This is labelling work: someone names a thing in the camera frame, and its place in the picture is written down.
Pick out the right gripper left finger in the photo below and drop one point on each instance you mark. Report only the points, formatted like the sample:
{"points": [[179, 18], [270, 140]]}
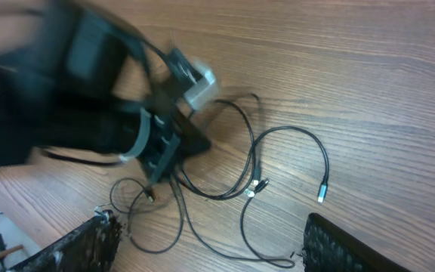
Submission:
{"points": [[91, 247]]}

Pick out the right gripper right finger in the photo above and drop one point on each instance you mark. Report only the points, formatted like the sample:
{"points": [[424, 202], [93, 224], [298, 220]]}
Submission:
{"points": [[327, 247]]}

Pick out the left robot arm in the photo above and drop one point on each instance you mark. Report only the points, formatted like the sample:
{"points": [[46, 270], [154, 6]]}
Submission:
{"points": [[84, 82]]}

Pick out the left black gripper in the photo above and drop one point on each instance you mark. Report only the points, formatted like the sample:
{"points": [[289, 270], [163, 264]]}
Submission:
{"points": [[158, 139]]}

